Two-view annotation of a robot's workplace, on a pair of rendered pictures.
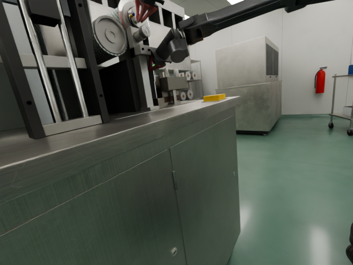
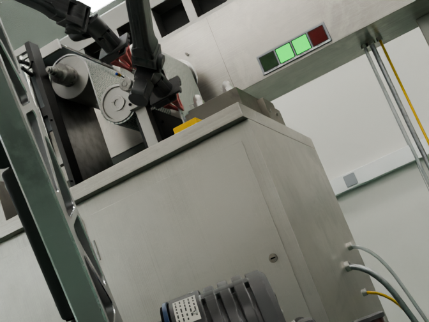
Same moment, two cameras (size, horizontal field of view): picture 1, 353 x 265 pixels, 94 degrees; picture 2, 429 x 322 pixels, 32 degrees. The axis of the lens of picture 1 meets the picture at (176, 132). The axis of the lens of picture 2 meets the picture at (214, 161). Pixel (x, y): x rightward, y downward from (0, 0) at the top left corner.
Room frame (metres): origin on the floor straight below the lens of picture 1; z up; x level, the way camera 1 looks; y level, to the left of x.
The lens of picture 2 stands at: (0.09, -1.90, 0.33)
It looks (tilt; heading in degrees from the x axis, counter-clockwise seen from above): 15 degrees up; 69
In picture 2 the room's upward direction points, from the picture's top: 21 degrees counter-clockwise
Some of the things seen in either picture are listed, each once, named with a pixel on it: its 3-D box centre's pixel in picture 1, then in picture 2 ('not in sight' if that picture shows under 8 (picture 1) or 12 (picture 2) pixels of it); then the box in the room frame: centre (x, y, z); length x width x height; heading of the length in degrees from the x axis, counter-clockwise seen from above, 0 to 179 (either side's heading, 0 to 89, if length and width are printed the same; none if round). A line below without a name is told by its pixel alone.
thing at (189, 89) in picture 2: (135, 65); (190, 103); (0.85, 0.16, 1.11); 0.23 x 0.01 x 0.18; 50
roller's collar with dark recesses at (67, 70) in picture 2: not in sight; (64, 75); (0.52, 0.24, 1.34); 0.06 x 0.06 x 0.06; 50
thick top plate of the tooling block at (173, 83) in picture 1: (150, 88); (240, 119); (0.97, 0.11, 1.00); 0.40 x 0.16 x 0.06; 50
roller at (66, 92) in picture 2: not in sight; (90, 85); (0.62, 0.36, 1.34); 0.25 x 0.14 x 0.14; 50
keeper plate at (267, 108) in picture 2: not in sight; (272, 117); (1.05, 0.06, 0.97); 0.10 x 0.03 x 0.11; 50
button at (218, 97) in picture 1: (214, 98); (191, 128); (0.71, -0.18, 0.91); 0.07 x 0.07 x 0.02; 50
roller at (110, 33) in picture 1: (94, 45); (136, 109); (0.72, 0.27, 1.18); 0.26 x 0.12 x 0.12; 50
